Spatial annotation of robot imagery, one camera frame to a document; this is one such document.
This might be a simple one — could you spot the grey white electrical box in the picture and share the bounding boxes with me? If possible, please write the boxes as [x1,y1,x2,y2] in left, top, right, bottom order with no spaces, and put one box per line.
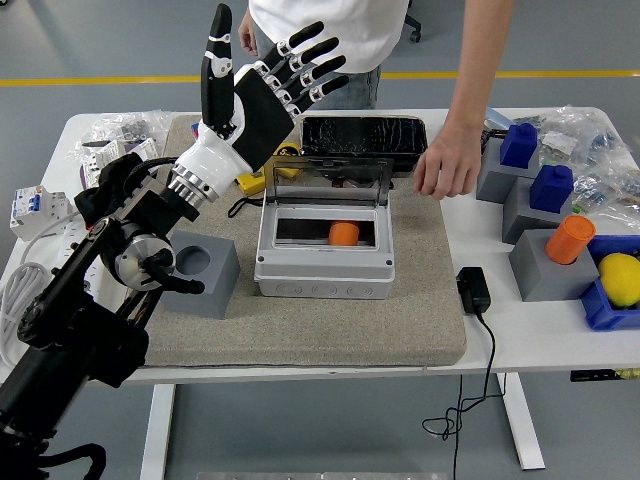
[253,204,396,300]

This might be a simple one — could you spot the orange cylinder battery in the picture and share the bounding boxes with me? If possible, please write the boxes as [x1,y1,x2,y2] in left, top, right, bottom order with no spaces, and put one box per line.
[544,214,597,266]
[328,221,360,247]

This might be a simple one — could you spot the black plastic tray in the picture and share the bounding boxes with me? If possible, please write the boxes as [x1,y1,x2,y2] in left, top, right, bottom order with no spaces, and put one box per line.
[299,115,429,174]

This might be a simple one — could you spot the clear bag of parts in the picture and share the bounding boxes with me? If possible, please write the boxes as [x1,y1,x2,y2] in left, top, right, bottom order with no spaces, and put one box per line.
[514,104,629,174]
[569,167,640,219]

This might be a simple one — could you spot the person's left hand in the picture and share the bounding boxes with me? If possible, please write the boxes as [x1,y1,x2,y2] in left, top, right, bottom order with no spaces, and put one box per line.
[413,133,488,202]

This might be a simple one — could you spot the yellow tape measure 5m label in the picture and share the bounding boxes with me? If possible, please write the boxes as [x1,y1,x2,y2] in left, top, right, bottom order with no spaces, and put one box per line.
[272,141,305,176]

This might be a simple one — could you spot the white power strip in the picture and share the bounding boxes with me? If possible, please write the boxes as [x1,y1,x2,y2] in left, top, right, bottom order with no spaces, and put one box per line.
[47,222,104,301]

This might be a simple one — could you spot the grey block holder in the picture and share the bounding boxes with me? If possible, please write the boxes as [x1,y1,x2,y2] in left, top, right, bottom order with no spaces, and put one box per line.
[502,177,574,245]
[508,228,600,303]
[475,137,541,204]

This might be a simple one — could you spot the white power cable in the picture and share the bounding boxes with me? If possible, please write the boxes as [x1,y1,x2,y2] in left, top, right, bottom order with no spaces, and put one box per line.
[0,209,84,371]

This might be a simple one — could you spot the smoky transparent box lid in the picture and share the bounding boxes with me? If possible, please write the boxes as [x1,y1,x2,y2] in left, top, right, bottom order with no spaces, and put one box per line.
[261,157,396,211]

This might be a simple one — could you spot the person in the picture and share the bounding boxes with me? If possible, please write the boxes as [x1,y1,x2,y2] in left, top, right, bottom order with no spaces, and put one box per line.
[248,0,412,110]

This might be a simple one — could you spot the blue plastic block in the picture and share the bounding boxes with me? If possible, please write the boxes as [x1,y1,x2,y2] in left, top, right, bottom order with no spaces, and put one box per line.
[500,123,539,169]
[528,164,574,215]

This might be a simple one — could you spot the person's right hand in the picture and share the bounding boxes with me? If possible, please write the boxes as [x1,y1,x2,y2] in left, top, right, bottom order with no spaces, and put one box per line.
[237,7,260,57]

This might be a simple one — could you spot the white purple package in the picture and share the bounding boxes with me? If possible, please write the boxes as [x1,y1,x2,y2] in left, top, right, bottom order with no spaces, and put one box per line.
[78,138,162,189]

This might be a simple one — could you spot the light blue dish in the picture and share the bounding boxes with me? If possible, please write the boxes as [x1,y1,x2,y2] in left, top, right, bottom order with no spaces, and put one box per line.
[483,107,515,134]

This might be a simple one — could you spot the white circuit breaker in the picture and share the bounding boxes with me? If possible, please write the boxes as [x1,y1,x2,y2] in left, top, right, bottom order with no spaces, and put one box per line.
[9,184,74,243]

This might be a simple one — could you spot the grey block with round hole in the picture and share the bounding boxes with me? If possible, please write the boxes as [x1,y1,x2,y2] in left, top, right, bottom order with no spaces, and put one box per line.
[159,230,241,320]

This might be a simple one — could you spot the blue storage bin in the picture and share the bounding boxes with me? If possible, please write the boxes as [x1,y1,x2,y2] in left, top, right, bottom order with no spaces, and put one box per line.
[579,234,640,332]

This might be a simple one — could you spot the black adapter cord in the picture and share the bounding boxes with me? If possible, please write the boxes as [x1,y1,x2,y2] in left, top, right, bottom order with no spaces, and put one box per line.
[422,309,507,480]

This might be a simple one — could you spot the grey-brown mat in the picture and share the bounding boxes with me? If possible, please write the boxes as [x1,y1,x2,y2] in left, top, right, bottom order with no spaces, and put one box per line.
[114,113,469,370]

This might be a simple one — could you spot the white table leg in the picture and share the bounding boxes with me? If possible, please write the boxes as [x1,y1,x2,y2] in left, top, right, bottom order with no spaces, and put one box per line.
[496,372,545,471]
[139,383,176,480]

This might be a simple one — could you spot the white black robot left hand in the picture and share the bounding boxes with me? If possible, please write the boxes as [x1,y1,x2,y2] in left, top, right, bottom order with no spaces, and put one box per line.
[174,3,350,191]

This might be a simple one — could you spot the black table control panel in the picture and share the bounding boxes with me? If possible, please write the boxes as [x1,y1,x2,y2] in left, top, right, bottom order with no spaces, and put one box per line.
[569,368,640,384]

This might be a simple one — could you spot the yellow lemon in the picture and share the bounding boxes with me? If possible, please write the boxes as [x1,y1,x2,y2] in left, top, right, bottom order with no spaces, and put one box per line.
[598,252,640,309]

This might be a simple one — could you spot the clear bag of screws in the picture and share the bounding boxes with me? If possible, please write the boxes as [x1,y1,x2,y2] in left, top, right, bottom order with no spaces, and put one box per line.
[79,108,174,151]

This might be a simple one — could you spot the black power adapter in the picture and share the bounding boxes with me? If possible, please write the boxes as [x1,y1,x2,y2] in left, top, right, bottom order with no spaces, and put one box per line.
[457,266,492,315]

